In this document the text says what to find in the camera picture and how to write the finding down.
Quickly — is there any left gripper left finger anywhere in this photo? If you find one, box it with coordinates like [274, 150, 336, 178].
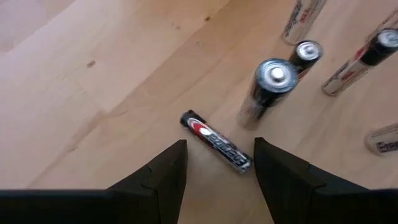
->
[0, 139, 188, 224]

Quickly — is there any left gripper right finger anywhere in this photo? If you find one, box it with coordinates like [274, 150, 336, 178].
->
[253, 137, 398, 224]

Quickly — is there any silver Energizer AAA battery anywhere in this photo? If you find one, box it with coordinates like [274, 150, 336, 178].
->
[288, 39, 325, 80]
[366, 8, 398, 43]
[322, 27, 398, 97]
[179, 109, 254, 174]

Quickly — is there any silver Energizer AA battery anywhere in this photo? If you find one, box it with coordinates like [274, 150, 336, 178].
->
[236, 57, 300, 130]
[280, 0, 328, 46]
[364, 123, 398, 157]

